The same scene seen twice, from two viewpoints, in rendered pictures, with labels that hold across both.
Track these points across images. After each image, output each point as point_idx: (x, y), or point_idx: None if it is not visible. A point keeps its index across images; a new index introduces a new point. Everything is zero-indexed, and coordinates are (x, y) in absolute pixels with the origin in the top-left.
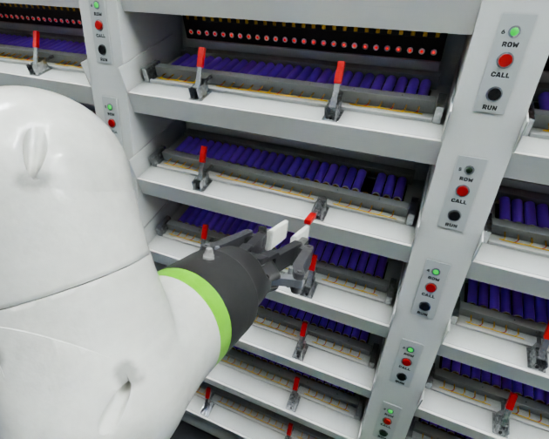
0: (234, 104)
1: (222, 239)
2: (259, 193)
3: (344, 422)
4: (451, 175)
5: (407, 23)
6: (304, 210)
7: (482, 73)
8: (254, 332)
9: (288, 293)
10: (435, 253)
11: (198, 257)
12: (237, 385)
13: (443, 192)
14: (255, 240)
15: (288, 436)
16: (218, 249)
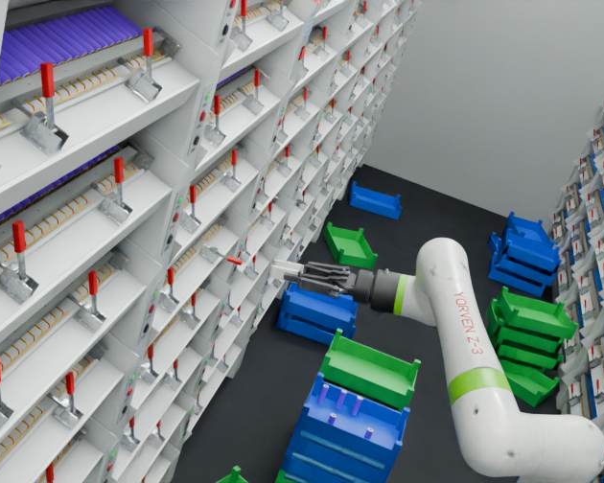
0: (206, 216)
1: (325, 285)
2: (182, 275)
3: (173, 412)
4: (257, 185)
5: (263, 119)
6: (204, 262)
7: (273, 131)
8: (149, 409)
9: (190, 336)
10: (243, 232)
11: (387, 274)
12: (133, 481)
13: (253, 196)
14: (316, 276)
15: (144, 481)
16: (362, 276)
